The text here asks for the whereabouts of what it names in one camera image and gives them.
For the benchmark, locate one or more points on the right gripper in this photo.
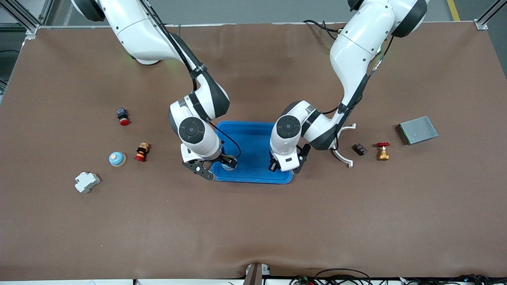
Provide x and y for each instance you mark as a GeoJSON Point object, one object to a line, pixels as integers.
{"type": "Point", "coordinates": [224, 159]}

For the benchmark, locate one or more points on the light blue desk bell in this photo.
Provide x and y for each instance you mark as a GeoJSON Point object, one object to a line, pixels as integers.
{"type": "Point", "coordinates": [117, 159]}
{"type": "Point", "coordinates": [229, 167]}

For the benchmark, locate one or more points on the blue plastic tray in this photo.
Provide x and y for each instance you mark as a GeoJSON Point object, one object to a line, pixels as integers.
{"type": "Point", "coordinates": [253, 158]}

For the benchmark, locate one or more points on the red yellow push button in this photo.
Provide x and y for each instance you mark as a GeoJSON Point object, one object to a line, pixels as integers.
{"type": "Point", "coordinates": [141, 152]}

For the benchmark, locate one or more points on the aluminium frame post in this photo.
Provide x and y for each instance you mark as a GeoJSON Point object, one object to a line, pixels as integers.
{"type": "Point", "coordinates": [481, 25]}
{"type": "Point", "coordinates": [31, 29]}

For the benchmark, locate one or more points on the grey metal power supply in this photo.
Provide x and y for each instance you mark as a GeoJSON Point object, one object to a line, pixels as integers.
{"type": "Point", "coordinates": [418, 130]}

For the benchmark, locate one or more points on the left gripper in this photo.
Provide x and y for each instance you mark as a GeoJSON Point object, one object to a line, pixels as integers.
{"type": "Point", "coordinates": [273, 166]}

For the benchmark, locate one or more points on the grey metal camera bracket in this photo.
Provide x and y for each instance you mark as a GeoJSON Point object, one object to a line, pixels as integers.
{"type": "Point", "coordinates": [253, 275]}

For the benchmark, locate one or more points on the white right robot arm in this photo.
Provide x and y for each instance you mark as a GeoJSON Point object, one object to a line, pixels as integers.
{"type": "Point", "coordinates": [134, 27]}

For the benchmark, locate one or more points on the red emergency stop button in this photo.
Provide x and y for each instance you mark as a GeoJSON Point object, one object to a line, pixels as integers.
{"type": "Point", "coordinates": [122, 114]}

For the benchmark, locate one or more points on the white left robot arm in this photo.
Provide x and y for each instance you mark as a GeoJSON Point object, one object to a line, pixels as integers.
{"type": "Point", "coordinates": [356, 43]}

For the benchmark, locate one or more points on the black capacitor with terminals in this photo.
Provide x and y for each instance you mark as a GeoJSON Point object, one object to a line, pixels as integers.
{"type": "Point", "coordinates": [359, 149]}

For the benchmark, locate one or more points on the brown table cover mat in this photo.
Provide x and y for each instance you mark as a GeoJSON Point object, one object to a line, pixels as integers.
{"type": "Point", "coordinates": [253, 229]}

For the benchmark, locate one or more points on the white circuit breaker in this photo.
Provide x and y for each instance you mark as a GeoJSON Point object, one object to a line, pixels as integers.
{"type": "Point", "coordinates": [86, 182]}

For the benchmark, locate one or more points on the white curved pipe clamp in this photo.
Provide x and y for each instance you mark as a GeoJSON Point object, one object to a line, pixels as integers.
{"type": "Point", "coordinates": [341, 160]}

